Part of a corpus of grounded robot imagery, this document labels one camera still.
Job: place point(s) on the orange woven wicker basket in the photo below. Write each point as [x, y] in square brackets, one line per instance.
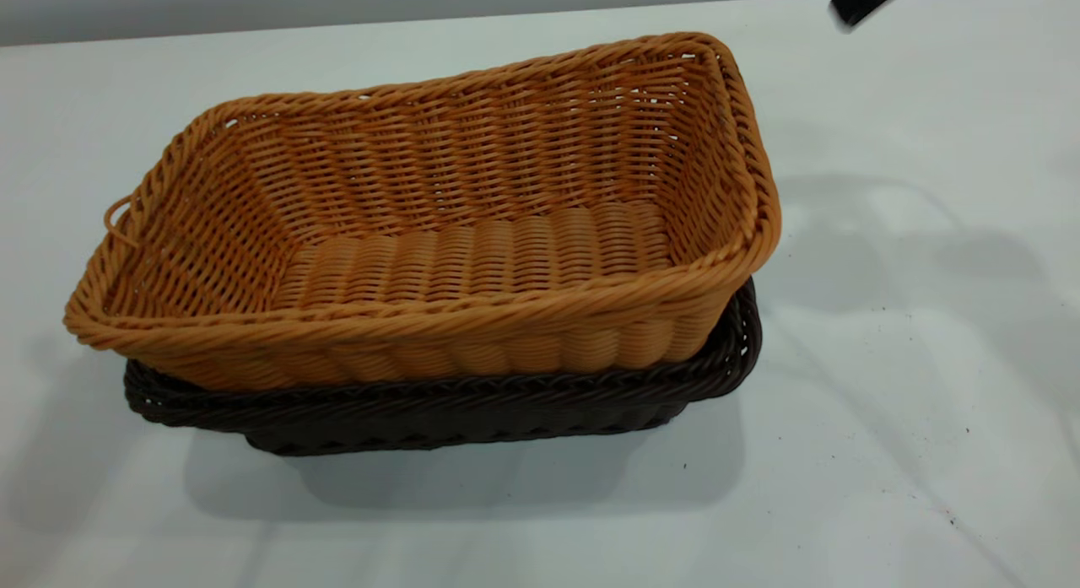
[439, 250]

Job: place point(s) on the black woven wicker basket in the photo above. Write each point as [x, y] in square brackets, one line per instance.
[472, 411]

